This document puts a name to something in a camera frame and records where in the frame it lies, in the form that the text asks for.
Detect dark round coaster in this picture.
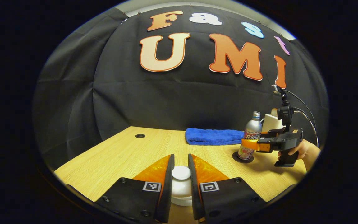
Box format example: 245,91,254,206
232,152,255,164

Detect white teacup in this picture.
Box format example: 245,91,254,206
170,195,193,207

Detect blue towel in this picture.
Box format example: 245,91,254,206
185,128,245,146

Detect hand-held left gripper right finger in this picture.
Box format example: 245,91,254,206
187,153,268,223

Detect silver water bottle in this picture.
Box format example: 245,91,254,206
237,111,263,160

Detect white teacup lid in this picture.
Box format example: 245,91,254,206
170,166,193,199

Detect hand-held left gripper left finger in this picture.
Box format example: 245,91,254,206
94,153,175,223

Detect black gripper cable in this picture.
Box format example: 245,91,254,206
286,90,319,137
293,108,319,147

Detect white toaster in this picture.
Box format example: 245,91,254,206
261,114,285,133

